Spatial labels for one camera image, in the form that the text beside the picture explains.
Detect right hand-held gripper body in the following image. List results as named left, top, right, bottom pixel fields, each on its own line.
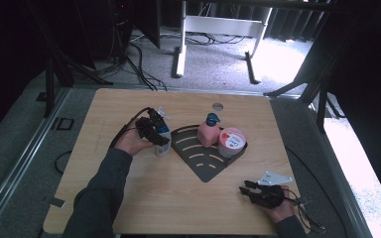
left=251, top=170, right=294, bottom=210

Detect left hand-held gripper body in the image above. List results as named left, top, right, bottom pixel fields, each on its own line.
left=134, top=106, right=172, bottom=140

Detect white bottle with blue cap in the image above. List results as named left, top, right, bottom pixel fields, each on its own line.
left=154, top=122, right=173, bottom=159

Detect pink round jar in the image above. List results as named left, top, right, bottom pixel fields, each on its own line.
left=216, top=127, right=248, bottom=160

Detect pink pump bottle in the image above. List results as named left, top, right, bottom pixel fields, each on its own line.
left=196, top=112, right=222, bottom=149

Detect black slotted corner shelf rack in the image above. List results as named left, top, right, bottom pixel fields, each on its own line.
left=170, top=124, right=249, bottom=184

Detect person's right hand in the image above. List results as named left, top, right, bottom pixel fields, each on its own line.
left=263, top=193, right=298, bottom=224

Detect person's left hand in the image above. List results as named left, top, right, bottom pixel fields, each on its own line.
left=113, top=126, right=156, bottom=157

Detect black tape rectangle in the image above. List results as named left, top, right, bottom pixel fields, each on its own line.
left=50, top=116, right=75, bottom=131

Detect black metal stand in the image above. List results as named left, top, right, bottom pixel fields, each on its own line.
left=263, top=13, right=346, bottom=131
left=29, top=0, right=114, bottom=119

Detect grey tape piece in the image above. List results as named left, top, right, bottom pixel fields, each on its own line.
left=42, top=195, right=66, bottom=209

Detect dark curtain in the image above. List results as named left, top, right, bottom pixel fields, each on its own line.
left=266, top=6, right=326, bottom=44

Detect left hand-held gripper cable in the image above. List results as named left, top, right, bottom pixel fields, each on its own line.
left=110, top=106, right=154, bottom=149

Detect hand-held gripper cable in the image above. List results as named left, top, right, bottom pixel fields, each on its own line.
left=110, top=106, right=154, bottom=149
left=282, top=186, right=327, bottom=236

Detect right hand-held gripper cable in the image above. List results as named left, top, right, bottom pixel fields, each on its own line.
left=282, top=186, right=327, bottom=236

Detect black floor cables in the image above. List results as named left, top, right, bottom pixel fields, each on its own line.
left=112, top=29, right=169, bottom=92

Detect aluminium floor rail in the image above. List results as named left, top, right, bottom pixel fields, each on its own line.
left=0, top=86, right=71, bottom=232
left=306, top=98, right=375, bottom=238

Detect black cable loop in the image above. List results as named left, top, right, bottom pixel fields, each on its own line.
left=54, top=150, right=73, bottom=175

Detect white desk frame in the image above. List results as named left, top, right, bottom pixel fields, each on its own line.
left=171, top=0, right=274, bottom=85

